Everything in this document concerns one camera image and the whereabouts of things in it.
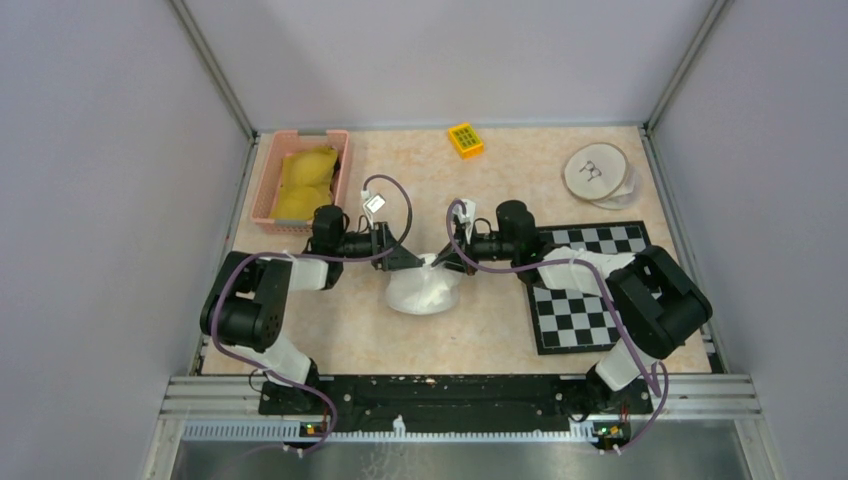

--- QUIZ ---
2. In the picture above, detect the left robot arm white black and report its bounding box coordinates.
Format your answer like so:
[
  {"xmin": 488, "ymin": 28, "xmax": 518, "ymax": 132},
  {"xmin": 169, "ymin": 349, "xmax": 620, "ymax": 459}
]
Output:
[{"xmin": 199, "ymin": 205, "xmax": 424, "ymax": 414}]

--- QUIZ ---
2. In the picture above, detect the yellow bra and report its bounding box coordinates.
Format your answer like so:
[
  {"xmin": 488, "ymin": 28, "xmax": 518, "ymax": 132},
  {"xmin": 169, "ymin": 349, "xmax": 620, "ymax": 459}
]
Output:
[{"xmin": 270, "ymin": 146, "xmax": 338, "ymax": 221}]

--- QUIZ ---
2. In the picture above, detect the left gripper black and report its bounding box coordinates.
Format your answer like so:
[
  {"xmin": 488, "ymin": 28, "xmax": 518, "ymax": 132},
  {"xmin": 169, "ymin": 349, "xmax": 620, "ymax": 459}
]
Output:
[{"xmin": 335, "ymin": 221, "xmax": 421, "ymax": 271}]

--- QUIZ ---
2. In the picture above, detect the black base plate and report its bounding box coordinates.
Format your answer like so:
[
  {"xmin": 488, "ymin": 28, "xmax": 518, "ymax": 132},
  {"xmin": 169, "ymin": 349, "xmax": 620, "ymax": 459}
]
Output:
[{"xmin": 258, "ymin": 374, "xmax": 653, "ymax": 433}]

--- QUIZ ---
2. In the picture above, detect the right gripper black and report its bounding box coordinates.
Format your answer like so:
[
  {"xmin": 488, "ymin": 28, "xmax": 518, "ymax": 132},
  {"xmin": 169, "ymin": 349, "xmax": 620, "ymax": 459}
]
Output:
[{"xmin": 432, "ymin": 222, "xmax": 518, "ymax": 277}]

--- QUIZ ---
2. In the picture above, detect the pink plastic basket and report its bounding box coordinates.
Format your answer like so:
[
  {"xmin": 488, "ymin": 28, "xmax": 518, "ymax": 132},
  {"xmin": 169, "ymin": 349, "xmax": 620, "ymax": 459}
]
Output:
[{"xmin": 250, "ymin": 130, "xmax": 352, "ymax": 234}]

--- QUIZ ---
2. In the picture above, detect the yellow toy brick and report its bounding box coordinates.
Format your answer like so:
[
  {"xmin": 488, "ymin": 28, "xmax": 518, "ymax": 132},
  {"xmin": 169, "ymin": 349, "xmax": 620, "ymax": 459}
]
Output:
[{"xmin": 448, "ymin": 123, "xmax": 485, "ymax": 160}]

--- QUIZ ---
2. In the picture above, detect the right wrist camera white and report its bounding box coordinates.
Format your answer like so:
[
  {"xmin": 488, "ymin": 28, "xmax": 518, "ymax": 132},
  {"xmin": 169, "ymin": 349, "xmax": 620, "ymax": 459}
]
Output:
[{"xmin": 451, "ymin": 199, "xmax": 476, "ymax": 244}]

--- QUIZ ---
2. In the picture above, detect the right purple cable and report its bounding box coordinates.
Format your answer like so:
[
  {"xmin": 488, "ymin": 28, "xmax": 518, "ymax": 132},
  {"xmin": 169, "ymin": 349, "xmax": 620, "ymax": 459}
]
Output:
[{"xmin": 445, "ymin": 199, "xmax": 670, "ymax": 455}]

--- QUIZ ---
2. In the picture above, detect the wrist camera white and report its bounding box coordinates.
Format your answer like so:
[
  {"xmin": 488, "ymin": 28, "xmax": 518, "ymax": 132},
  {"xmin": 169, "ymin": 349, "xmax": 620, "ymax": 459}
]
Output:
[
  {"xmin": 361, "ymin": 190, "xmax": 386, "ymax": 215},
  {"xmin": 451, "ymin": 199, "xmax": 476, "ymax": 244}
]

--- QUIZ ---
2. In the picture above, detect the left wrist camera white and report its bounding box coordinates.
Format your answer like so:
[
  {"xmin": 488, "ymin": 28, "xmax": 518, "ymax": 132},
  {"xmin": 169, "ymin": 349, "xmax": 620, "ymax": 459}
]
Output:
[{"xmin": 361, "ymin": 190, "xmax": 386, "ymax": 215}]

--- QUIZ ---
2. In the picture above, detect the black white checkerboard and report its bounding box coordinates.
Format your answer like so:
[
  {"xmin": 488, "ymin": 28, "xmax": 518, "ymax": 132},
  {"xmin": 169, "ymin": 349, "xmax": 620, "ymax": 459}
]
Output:
[{"xmin": 526, "ymin": 220, "xmax": 651, "ymax": 355}]

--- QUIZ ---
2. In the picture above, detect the round translucent disc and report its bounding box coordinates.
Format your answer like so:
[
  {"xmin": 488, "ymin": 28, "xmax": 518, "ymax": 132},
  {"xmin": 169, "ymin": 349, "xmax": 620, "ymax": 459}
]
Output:
[{"xmin": 591, "ymin": 166, "xmax": 642, "ymax": 210}]

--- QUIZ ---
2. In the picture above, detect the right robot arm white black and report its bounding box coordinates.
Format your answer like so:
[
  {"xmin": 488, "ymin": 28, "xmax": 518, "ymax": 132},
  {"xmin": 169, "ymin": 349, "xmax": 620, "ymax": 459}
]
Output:
[{"xmin": 445, "ymin": 199, "xmax": 713, "ymax": 412}]

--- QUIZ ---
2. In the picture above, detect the aluminium front rail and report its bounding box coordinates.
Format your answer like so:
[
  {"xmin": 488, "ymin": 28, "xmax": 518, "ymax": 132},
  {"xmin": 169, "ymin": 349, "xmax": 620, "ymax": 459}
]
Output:
[{"xmin": 160, "ymin": 374, "xmax": 762, "ymax": 444}]

